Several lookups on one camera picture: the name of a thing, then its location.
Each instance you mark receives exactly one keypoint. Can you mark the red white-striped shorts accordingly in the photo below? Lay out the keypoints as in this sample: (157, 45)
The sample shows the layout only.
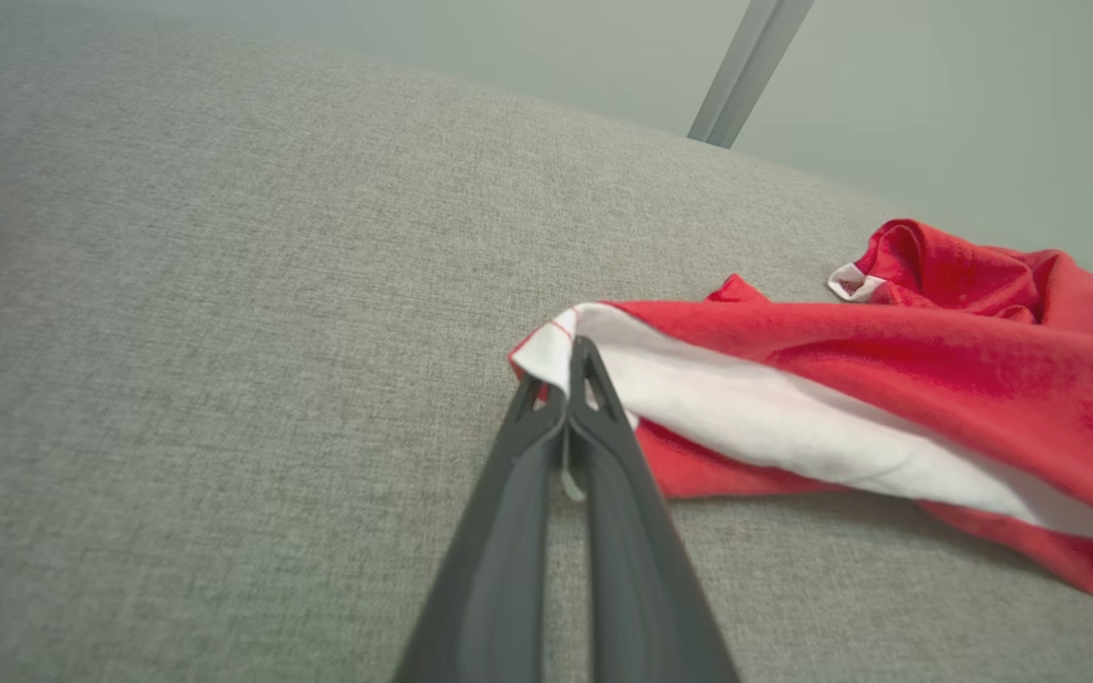
(935, 379)

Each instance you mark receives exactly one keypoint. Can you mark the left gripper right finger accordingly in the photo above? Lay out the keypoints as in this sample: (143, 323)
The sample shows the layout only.
(637, 569)

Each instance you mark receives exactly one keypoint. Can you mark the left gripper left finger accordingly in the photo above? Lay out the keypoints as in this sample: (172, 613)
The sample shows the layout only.
(499, 569)

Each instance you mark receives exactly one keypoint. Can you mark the grey metal partition post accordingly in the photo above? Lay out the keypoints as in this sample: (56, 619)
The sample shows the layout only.
(750, 71)

